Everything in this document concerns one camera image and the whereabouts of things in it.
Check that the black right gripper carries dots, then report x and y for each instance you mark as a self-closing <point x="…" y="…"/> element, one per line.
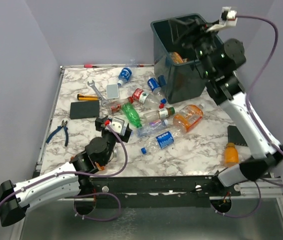
<point x="191" y="25"/>

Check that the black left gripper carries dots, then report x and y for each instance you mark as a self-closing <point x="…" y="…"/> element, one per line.
<point x="99" y="123"/>

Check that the clear jar bottle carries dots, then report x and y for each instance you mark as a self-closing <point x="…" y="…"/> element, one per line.
<point x="115" y="152"/>

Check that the crushed orange label bottle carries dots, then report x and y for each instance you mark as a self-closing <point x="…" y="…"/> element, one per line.
<point x="177" y="59"/>

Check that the red label water bottle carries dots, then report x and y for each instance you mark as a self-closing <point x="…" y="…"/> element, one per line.
<point x="148" y="100"/>

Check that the blue label pepsi bottle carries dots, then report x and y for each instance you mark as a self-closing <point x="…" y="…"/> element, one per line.
<point x="162" y="141"/>

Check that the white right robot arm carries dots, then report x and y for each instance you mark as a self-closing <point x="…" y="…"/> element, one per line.
<point x="219" y="64"/>

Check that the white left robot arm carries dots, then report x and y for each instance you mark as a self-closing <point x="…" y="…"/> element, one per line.
<point x="72" y="179"/>

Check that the dark green plastic bin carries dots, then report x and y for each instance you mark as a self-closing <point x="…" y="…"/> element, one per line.
<point x="179" y="82"/>

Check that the pepsi bottle beside bin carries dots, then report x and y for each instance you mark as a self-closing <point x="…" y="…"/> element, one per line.
<point x="153" y="84"/>

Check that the green plastic bottle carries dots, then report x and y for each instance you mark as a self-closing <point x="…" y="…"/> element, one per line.
<point x="132" y="115"/>

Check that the silver wrench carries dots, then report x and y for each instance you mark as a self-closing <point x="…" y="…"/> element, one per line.
<point x="104" y="102"/>

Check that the black flat box left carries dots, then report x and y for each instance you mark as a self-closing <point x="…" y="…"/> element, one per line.
<point x="84" y="110"/>

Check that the blue loose bottle cap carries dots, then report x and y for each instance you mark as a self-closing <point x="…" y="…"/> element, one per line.
<point x="143" y="150"/>

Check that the white grey power bank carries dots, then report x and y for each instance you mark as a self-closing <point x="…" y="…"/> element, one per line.
<point x="112" y="91"/>

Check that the yellow utility knife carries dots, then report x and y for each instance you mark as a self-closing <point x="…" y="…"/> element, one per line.
<point x="81" y="97"/>

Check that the green cap tea bottle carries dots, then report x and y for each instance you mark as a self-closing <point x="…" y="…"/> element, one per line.
<point x="160" y="114"/>

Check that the blue label bottle far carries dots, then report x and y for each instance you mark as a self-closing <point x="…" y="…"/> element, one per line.
<point x="124" y="76"/>

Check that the red screwdriver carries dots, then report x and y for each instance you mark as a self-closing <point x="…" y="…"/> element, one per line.
<point x="90" y="66"/>

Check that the large orange label bottle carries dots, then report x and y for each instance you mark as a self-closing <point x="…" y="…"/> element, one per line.
<point x="188" y="117"/>

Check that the orange juice bottle right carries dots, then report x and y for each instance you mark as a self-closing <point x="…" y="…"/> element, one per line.
<point x="231" y="156"/>

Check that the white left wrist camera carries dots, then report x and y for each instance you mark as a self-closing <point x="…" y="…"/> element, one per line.
<point x="118" y="125"/>

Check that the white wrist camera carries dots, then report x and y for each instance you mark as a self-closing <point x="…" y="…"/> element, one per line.
<point x="228" y="19"/>
<point x="118" y="125"/>

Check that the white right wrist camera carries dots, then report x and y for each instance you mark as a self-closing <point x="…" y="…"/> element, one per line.
<point x="228" y="19"/>

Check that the blue handled pliers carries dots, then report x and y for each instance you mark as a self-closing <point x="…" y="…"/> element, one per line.
<point x="63" y="126"/>

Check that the black network switch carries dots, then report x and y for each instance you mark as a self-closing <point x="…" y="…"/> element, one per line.
<point x="234" y="136"/>

